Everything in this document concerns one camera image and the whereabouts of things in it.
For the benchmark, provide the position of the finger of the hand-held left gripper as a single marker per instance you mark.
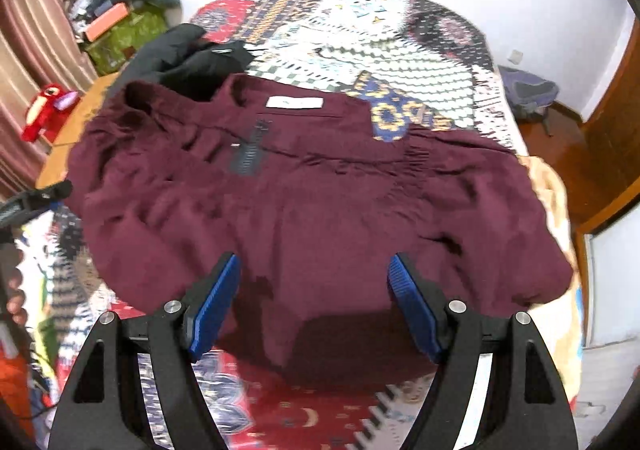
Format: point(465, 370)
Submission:
point(40, 197)

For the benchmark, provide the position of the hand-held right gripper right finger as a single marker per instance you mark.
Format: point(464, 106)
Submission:
point(415, 305)

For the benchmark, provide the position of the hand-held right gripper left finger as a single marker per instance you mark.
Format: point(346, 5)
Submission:
point(220, 300)

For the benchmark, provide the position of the maroon button shirt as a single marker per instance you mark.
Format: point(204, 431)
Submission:
point(325, 210)

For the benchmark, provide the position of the person's left hand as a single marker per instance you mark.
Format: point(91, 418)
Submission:
point(17, 302)

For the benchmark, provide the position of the red plush toy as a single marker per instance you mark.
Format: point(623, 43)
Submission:
point(47, 112)

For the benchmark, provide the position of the bamboo lap desk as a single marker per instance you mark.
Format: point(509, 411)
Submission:
point(80, 120)

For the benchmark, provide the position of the striped brown curtain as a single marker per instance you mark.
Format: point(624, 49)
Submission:
point(35, 55)

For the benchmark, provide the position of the beige fleece blanket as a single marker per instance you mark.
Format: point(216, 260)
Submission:
point(550, 190)

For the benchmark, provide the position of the orange box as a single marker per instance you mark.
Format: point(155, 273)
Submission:
point(105, 24)

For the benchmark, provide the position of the orange cloth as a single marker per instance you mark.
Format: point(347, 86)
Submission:
point(12, 390)

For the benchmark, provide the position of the black garment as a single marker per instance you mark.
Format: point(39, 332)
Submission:
point(195, 60)

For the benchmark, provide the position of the grey backpack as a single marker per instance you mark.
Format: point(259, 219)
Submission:
point(527, 90)

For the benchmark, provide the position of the brown wooden door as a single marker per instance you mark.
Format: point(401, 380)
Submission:
point(615, 130)

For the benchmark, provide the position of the white wall outlet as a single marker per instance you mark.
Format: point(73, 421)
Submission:
point(515, 57)

